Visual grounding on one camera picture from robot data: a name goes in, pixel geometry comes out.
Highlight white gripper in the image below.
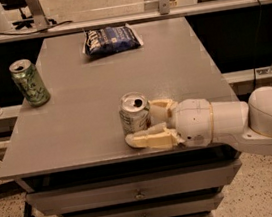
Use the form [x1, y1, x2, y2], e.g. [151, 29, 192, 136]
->
[125, 98, 213, 150]

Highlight silver 7up can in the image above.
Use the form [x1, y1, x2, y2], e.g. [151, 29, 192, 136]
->
[119, 92, 151, 135]

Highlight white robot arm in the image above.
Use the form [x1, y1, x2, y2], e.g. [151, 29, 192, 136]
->
[125, 86, 272, 156]

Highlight blue chip bag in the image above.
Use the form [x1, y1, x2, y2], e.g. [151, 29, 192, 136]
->
[82, 24, 143, 56]

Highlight green soda can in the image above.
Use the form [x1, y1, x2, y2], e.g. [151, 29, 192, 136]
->
[9, 59, 51, 107]

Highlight grey drawer cabinet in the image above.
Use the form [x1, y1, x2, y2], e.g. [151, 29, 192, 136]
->
[0, 17, 241, 217]

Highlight black caster wheel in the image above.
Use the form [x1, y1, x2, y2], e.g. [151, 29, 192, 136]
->
[23, 202, 36, 217]

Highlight black office chair base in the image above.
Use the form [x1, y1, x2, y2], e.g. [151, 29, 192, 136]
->
[12, 8, 56, 30]

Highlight black cable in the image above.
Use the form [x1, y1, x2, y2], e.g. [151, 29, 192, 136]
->
[0, 18, 75, 40]

